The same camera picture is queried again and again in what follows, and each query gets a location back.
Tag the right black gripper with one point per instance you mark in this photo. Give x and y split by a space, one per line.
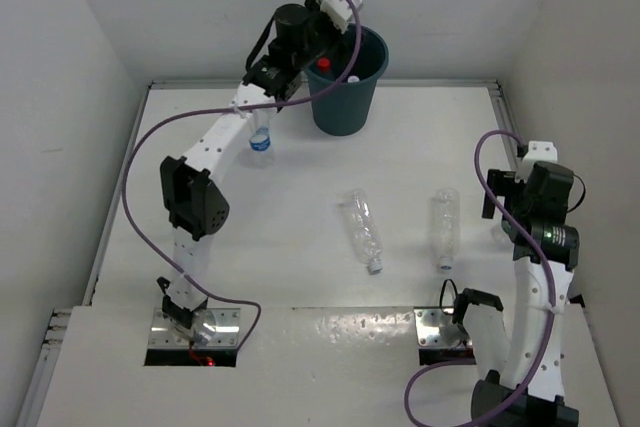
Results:
501 180

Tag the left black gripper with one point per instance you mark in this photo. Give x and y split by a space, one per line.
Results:
337 50

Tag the red cap bottle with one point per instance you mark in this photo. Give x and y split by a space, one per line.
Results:
324 68

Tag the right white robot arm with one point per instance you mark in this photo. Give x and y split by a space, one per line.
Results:
520 380

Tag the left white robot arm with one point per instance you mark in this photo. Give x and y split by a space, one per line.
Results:
295 37

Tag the dark teal plastic bin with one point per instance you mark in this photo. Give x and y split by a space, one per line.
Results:
340 108

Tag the green label bottle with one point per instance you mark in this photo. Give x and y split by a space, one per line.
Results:
499 236

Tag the clear bottle lying right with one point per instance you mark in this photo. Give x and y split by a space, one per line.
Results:
444 227

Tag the crushed clear bottle lying centre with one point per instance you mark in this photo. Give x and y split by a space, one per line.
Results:
361 230

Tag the tall upright water bottle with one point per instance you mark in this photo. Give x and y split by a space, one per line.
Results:
261 149

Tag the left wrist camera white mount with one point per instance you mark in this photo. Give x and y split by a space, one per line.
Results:
341 12

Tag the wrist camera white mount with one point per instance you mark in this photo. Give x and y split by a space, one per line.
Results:
341 12
532 152

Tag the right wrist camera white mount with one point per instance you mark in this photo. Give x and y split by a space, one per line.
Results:
532 152

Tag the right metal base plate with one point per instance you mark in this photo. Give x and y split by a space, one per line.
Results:
435 329

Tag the metal base plate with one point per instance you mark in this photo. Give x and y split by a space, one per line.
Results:
435 329
213 329

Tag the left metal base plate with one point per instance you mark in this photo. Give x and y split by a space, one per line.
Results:
213 329

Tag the left aluminium rail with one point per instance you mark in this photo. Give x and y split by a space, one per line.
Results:
62 159

